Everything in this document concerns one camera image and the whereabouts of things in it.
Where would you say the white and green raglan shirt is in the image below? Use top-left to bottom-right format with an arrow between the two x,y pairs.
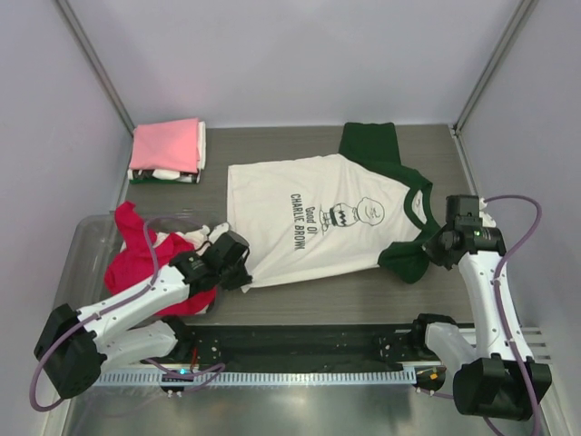
227,123 -> 439,291

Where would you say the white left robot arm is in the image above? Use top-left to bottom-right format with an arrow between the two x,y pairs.
34,231 -> 251,400

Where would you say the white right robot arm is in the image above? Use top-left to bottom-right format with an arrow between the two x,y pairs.
409,195 -> 552,421

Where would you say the red t shirt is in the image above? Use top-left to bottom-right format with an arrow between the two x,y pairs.
103,202 -> 216,317

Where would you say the folded pink t shirt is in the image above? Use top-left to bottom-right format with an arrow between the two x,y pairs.
129,118 -> 199,173

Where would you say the clear plastic bin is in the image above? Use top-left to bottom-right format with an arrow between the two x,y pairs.
53,213 -> 227,323

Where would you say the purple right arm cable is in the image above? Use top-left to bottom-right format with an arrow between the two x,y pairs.
415,193 -> 546,436

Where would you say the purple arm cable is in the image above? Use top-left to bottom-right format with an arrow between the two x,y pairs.
28,216 -> 228,412
415,193 -> 546,436

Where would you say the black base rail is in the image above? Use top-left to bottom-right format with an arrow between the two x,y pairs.
190,324 -> 438,373

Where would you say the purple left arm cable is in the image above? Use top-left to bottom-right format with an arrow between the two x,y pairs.
28,216 -> 228,412

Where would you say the perforated metal cable tray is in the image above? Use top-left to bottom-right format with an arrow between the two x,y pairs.
94,367 -> 417,387

